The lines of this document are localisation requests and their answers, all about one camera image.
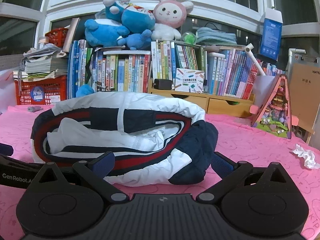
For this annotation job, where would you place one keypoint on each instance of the wooden drawer organiser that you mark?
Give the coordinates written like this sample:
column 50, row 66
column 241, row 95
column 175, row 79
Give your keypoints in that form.
column 220, row 105

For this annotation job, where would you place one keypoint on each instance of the row of green-spined books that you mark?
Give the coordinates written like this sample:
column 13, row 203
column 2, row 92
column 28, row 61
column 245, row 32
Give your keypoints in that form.
column 165, row 60

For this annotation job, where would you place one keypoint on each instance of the white window frame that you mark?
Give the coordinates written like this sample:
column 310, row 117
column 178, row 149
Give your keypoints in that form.
column 225, row 7

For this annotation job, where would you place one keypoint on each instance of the red plastic crate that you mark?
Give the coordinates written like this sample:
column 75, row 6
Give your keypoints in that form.
column 57, row 90

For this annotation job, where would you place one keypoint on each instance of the pink toy house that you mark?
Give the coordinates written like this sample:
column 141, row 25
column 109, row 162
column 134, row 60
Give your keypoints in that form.
column 277, row 110

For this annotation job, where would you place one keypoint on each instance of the crumpled white tissue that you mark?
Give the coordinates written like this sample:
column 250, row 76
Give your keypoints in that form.
column 305, row 155

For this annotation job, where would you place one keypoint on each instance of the small grey cloth piece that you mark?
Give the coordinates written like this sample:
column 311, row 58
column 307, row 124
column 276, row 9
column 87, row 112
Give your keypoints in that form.
column 35, row 109

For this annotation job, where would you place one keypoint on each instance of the stack of workbooks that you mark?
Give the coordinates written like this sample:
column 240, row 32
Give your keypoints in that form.
column 42, row 65

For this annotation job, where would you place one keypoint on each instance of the colourful printed box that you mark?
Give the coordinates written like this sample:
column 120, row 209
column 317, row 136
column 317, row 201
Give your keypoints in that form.
column 188, row 80

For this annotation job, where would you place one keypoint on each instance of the tan hardcover book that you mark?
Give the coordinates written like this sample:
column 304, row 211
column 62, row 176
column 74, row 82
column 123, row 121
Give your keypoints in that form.
column 71, row 35

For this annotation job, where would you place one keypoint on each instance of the blue white-faced plush toy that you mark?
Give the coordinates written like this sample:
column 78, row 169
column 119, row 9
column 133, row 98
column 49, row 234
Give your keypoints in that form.
column 135, row 17

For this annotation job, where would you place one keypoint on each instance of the folded teal towels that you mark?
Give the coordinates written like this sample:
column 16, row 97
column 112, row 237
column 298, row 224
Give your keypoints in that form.
column 215, row 35

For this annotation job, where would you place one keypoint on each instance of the small red basket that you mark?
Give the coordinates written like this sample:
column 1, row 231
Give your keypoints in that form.
column 56, row 36

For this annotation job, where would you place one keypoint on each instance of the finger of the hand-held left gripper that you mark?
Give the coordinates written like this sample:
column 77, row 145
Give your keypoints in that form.
column 6, row 150

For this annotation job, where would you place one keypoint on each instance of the pink bunny plush toy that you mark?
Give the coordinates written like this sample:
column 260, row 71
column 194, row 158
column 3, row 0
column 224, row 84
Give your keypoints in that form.
column 170, row 12

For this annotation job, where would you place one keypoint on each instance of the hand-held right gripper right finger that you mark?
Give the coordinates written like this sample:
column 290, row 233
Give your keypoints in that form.
column 221, row 165

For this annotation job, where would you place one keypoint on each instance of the pink blanket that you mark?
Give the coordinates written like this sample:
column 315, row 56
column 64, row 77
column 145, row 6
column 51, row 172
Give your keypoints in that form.
column 250, row 142

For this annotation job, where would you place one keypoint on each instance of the white plastic bag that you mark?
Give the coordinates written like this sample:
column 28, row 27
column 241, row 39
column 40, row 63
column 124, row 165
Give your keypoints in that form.
column 6, row 90

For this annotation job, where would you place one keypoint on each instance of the brown cardboard board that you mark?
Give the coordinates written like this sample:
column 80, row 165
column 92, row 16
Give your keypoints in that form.
column 305, row 92

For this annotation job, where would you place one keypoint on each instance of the navy white red jacket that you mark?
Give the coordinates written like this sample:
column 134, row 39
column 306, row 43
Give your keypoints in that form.
column 150, row 110

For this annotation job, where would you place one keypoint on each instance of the black power adapter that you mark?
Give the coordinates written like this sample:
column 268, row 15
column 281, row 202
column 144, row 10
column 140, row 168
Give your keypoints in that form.
column 162, row 84

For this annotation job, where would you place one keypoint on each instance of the blue printed box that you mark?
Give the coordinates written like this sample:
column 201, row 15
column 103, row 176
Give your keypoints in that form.
column 270, row 37

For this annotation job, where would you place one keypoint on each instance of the green ball toy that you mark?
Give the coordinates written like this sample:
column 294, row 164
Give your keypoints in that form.
column 189, row 37

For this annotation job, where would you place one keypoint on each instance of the row of pink-spined books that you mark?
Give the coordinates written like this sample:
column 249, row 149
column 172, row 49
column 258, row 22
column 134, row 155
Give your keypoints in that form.
column 232, row 72

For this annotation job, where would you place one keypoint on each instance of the blue plush ball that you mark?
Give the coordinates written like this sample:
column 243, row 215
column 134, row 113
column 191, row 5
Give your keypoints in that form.
column 83, row 91

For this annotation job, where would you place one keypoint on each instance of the row of tall picture books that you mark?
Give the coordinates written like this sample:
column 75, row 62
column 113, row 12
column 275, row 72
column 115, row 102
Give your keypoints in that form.
column 120, row 75

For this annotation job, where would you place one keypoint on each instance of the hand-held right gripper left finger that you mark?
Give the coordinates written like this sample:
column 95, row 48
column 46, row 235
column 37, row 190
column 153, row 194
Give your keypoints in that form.
column 103, row 165

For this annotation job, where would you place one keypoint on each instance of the small blue plush toy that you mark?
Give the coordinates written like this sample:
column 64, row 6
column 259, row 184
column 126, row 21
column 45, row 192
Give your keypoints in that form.
column 136, row 40

